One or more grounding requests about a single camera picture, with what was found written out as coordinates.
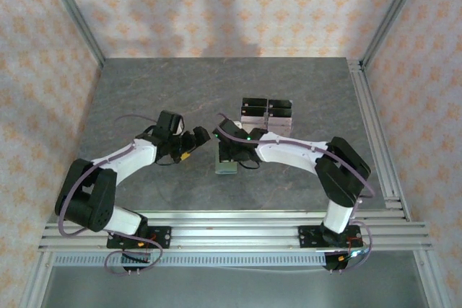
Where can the pink VIP card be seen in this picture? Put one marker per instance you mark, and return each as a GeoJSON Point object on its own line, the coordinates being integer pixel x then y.
{"type": "Point", "coordinates": [252, 119]}
{"type": "Point", "coordinates": [279, 126]}

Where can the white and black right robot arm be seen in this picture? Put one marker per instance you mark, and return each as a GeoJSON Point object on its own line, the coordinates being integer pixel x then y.
{"type": "Point", "coordinates": [288, 153]}

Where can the black base connector board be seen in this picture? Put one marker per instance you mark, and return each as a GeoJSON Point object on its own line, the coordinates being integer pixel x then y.
{"type": "Point", "coordinates": [334, 263]}

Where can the aluminium rail frame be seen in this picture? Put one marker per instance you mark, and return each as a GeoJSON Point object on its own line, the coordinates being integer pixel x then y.
{"type": "Point", "coordinates": [234, 230]}

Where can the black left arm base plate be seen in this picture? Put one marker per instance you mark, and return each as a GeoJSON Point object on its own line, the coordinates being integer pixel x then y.
{"type": "Point", "coordinates": [162, 237]}

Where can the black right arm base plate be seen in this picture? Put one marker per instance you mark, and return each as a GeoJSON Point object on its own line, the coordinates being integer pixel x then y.
{"type": "Point", "coordinates": [307, 237]}

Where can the aluminium side rail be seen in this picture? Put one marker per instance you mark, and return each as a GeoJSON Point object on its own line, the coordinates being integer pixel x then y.
{"type": "Point", "coordinates": [377, 142]}

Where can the aluminium frame post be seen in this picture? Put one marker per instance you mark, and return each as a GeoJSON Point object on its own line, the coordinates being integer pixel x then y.
{"type": "Point", "coordinates": [77, 16]}
{"type": "Point", "coordinates": [391, 16]}

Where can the aluminium frame leg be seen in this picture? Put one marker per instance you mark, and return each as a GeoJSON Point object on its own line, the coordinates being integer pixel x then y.
{"type": "Point", "coordinates": [429, 282]}
{"type": "Point", "coordinates": [37, 282]}

